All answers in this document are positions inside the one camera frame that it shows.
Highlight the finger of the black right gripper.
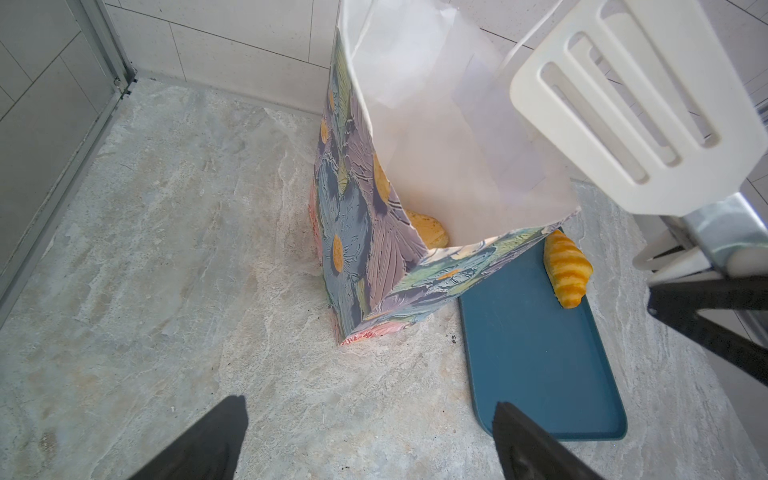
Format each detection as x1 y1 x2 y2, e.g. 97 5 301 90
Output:
646 275 768 388

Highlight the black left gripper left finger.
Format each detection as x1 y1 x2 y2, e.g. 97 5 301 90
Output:
130 395 249 480

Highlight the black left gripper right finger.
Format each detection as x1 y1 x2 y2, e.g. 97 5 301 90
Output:
492 402 602 480

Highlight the yellow striped fake croissant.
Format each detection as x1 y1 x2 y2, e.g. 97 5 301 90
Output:
543 230 593 309

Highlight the brown fake croissant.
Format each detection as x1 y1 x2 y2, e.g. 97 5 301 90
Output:
405 210 449 249

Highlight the floral paper bag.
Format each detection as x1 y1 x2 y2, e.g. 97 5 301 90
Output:
309 1 579 344

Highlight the teal tray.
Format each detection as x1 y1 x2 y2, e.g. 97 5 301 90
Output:
459 243 628 441

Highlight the left corner aluminium post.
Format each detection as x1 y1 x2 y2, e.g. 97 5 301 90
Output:
66 0 137 95

